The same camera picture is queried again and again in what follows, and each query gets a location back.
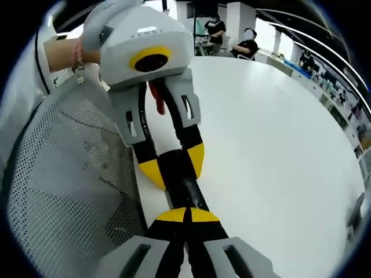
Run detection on wall display mural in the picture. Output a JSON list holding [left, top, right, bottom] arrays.
[[300, 48, 371, 151]]

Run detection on grey mesh office chair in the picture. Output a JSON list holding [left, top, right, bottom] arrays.
[[5, 83, 147, 278]]

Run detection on black cable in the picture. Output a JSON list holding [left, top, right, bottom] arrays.
[[34, 31, 52, 97]]

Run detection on person's white clothing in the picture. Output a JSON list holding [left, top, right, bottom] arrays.
[[0, 27, 57, 186]]

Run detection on red gripper strap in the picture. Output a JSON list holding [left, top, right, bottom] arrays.
[[148, 80, 166, 116]]

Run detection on pink bracelet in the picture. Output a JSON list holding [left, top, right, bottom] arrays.
[[72, 39, 87, 85]]

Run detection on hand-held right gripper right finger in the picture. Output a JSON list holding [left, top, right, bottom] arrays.
[[185, 207, 279, 278]]

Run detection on long curved ceiling light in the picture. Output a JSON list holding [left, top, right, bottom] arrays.
[[271, 22, 362, 85]]

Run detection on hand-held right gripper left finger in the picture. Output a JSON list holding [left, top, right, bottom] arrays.
[[97, 207, 190, 278]]

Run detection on person's left hand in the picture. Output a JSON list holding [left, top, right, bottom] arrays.
[[80, 43, 102, 64]]

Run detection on black remote control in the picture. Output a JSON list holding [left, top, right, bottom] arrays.
[[158, 149, 210, 213]]

